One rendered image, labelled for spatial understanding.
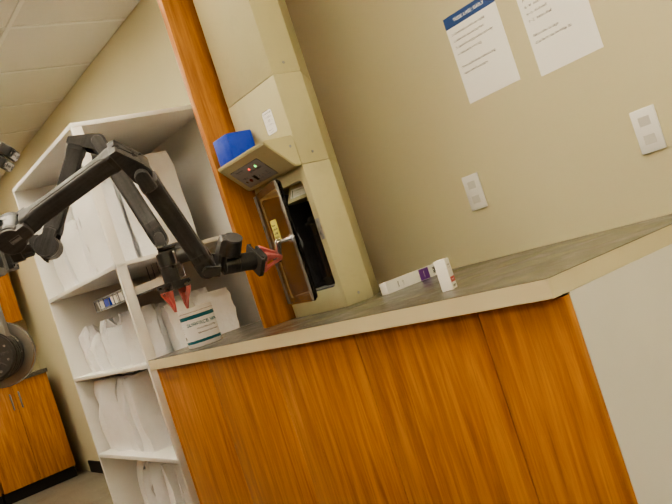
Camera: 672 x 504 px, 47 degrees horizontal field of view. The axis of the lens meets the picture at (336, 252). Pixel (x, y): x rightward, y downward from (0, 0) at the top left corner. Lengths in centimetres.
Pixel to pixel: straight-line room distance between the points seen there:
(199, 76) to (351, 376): 128
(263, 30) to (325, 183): 52
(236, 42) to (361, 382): 123
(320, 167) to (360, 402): 81
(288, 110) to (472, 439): 122
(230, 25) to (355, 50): 46
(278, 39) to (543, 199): 98
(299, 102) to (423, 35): 45
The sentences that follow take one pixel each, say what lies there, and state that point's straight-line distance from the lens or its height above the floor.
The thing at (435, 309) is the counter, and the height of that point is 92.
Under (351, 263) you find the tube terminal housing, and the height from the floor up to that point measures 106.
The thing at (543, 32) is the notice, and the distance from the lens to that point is 231.
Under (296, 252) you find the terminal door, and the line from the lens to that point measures 244.
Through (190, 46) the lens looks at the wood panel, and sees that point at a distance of 287.
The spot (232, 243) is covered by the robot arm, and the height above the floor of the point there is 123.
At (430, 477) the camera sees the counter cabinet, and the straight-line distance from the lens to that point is 199.
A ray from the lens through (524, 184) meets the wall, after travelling 241.
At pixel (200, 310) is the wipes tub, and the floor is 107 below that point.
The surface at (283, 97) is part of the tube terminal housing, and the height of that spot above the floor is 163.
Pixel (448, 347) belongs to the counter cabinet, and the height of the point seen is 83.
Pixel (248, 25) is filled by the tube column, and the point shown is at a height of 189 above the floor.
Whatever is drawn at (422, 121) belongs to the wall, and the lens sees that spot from 265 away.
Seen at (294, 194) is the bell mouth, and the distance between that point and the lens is 257.
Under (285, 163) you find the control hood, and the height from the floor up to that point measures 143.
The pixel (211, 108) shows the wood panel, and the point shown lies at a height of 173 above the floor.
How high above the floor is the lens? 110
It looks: level
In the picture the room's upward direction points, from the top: 18 degrees counter-clockwise
